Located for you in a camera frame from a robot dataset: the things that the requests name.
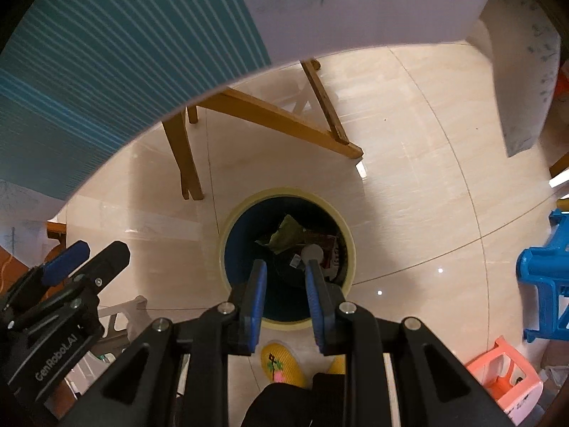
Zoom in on yellow foil packet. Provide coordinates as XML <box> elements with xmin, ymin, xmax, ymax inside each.
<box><xmin>267</xmin><ymin>215</ymin><xmax>305</xmax><ymax>254</ymax></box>

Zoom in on round yellow trash bin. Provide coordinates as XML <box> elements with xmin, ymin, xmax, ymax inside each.
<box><xmin>219</xmin><ymin>187</ymin><xmax>356</xmax><ymax>331</ymax></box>

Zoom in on white plastic stool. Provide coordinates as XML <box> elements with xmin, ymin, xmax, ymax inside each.
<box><xmin>91</xmin><ymin>295</ymin><xmax>151</xmax><ymax>358</ymax></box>

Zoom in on right yellow slipper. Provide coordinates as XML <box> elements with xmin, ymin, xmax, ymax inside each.
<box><xmin>327</xmin><ymin>355</ymin><xmax>345</xmax><ymax>375</ymax></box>

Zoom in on yellow slipper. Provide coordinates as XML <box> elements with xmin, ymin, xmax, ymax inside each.
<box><xmin>327</xmin><ymin>355</ymin><xmax>345</xmax><ymax>375</ymax></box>
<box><xmin>260</xmin><ymin>341</ymin><xmax>308</xmax><ymax>389</ymax></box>

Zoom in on left yellow slipper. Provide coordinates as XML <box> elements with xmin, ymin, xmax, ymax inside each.
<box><xmin>260</xmin><ymin>341</ymin><xmax>308</xmax><ymax>389</ymax></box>

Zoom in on pink plastic stool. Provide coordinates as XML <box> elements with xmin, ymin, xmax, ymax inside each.
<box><xmin>467</xmin><ymin>336</ymin><xmax>543</xmax><ymax>426</ymax></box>

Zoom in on patterned teal white tablecloth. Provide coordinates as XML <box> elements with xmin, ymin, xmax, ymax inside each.
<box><xmin>1</xmin><ymin>0</ymin><xmax>568</xmax><ymax>266</ymax></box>

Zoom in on blue plastic stool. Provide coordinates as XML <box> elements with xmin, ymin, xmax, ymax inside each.
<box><xmin>516</xmin><ymin>209</ymin><xmax>568</xmax><ymax>342</ymax></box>

